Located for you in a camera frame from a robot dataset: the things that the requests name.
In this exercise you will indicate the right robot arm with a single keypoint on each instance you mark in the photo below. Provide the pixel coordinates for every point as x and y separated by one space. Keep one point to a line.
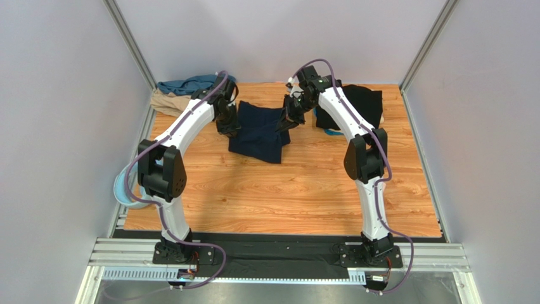
364 160

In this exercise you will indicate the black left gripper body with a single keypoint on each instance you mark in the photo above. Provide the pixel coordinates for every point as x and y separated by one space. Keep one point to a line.
230 116

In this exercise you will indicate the folded black t shirt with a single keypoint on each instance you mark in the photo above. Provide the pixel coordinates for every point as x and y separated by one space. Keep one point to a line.
368 103

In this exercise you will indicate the right aluminium corner post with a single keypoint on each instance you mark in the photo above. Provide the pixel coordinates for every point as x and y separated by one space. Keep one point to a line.
428 43

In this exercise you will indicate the aluminium corner post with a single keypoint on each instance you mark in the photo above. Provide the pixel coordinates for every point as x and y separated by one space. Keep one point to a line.
428 43
118 18

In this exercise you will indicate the navy blue t shirt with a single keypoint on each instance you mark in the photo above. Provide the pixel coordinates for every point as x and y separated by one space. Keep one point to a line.
258 137

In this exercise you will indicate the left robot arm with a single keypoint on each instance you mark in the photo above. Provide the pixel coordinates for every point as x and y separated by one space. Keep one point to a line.
161 172

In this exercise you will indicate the light blue round device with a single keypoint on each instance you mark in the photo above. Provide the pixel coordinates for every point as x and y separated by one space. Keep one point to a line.
120 191

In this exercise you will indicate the aluminium front rail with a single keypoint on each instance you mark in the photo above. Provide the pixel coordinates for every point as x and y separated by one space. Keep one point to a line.
136 268

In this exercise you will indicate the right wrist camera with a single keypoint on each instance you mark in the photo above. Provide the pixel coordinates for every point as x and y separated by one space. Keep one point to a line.
303 76

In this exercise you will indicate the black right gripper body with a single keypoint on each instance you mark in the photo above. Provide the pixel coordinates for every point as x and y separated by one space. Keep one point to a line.
291 112

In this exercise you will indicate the beige t shirt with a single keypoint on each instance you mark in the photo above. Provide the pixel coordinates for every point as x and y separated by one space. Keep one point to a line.
169 104

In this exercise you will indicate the teal blue t shirt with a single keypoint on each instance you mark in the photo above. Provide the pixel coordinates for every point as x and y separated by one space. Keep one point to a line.
189 86

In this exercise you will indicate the left aluminium corner post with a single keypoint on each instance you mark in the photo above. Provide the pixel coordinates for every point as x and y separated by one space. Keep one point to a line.
118 18

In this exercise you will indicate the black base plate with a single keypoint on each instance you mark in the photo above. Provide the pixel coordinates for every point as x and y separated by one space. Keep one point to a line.
283 256

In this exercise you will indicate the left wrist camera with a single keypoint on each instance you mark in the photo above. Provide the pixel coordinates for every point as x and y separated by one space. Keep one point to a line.
227 91

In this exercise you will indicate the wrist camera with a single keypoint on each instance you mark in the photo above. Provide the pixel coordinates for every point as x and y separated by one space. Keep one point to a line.
303 76
227 91

